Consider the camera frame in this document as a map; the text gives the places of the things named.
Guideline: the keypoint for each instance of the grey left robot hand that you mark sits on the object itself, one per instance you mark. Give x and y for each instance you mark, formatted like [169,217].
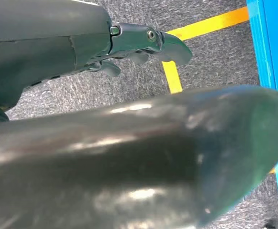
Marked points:
[46,38]

